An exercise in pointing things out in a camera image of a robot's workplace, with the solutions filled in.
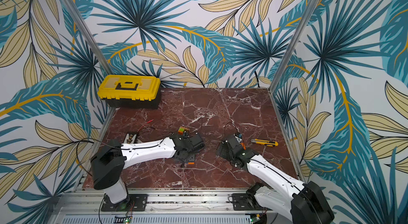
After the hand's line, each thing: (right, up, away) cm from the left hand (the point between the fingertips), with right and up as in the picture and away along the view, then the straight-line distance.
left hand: (187, 160), depth 83 cm
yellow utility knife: (+46, +6, +10) cm, 47 cm away
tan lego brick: (-3, +14, +14) cm, 20 cm away
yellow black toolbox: (-36, +37, +14) cm, 54 cm away
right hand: (+19, +4, +2) cm, 19 cm away
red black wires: (-29, +16, +18) cm, 38 cm away
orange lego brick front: (+2, -3, +3) cm, 4 cm away
